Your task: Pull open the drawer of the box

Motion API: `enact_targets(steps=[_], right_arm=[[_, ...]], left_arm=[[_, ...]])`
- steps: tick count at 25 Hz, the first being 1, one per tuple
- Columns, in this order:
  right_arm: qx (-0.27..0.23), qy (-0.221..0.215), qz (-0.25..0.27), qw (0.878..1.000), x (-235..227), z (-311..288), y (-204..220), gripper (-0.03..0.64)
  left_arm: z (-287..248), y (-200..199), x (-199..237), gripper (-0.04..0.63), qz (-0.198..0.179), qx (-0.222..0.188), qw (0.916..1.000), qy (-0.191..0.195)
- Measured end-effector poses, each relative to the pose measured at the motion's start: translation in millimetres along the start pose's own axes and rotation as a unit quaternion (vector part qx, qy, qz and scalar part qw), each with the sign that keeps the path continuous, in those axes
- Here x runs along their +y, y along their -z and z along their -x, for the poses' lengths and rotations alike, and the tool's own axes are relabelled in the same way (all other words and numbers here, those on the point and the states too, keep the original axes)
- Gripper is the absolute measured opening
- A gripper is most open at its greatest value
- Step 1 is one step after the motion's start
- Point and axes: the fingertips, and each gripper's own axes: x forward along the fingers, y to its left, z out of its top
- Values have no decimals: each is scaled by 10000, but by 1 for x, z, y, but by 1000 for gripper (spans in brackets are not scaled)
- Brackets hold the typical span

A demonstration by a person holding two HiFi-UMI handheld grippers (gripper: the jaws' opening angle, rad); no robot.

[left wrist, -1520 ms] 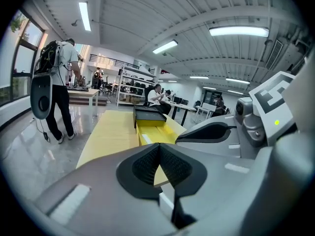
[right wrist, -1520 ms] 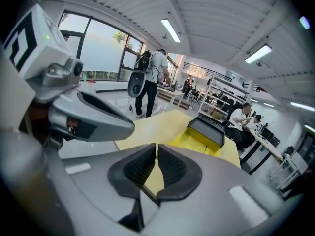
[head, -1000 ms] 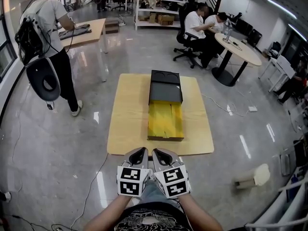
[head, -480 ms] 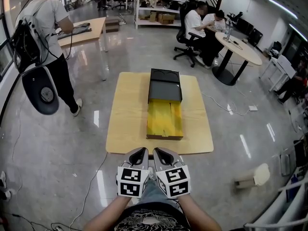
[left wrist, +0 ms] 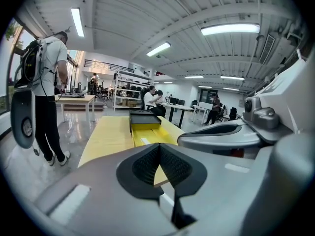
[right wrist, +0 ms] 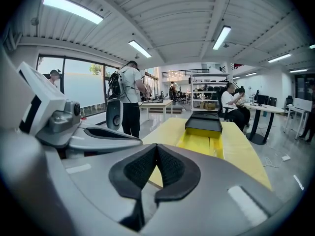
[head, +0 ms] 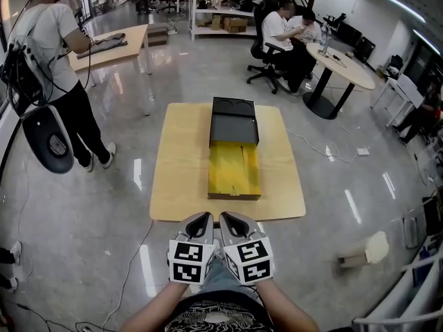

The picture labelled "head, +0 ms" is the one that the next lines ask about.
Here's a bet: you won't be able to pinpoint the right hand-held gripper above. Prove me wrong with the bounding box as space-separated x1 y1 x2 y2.
218 211 275 286

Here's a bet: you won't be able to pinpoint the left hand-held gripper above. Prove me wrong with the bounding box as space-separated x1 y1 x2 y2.
167 212 217 286

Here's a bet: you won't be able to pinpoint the yellow drawer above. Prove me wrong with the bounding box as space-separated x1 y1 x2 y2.
207 141 262 201

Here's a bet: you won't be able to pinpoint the black box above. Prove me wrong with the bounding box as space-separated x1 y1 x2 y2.
208 96 261 149

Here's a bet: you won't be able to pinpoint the person's right forearm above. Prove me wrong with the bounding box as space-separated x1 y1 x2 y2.
254 277 321 332

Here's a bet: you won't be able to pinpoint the person's left forearm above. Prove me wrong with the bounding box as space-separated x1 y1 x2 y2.
119 281 190 332

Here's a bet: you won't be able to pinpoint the cardboard box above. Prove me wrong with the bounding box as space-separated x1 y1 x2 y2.
223 16 249 34

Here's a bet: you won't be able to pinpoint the person's blue denim shorts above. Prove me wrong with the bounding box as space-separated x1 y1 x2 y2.
198 256 259 299

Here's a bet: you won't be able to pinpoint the person's black printed shirt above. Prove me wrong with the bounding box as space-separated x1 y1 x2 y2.
163 290 275 332

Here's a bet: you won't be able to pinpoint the beige overturned stool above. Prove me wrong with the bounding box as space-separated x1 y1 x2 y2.
336 231 390 269

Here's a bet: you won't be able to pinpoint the grey oval hanging device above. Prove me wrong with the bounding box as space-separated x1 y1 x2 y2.
21 104 75 175

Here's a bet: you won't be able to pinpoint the black office chair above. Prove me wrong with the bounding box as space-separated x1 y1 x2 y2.
246 0 295 95

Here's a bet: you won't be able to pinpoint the round wooden table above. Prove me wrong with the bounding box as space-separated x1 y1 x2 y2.
302 42 377 120

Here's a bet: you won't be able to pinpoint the wooden desk with white legs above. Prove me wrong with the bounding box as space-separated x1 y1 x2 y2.
67 24 154 117

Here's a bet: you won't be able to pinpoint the small white desk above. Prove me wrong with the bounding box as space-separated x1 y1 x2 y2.
370 73 425 128

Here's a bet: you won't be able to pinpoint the grey cloth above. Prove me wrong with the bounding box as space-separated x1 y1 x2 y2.
76 33 129 60

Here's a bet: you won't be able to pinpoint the white shelving rack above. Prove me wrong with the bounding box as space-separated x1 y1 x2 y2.
188 0 288 42

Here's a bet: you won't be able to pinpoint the white floor cable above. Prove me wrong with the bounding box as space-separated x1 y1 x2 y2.
286 129 361 164

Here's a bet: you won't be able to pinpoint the white metal frame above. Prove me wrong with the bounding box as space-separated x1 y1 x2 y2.
352 246 443 332

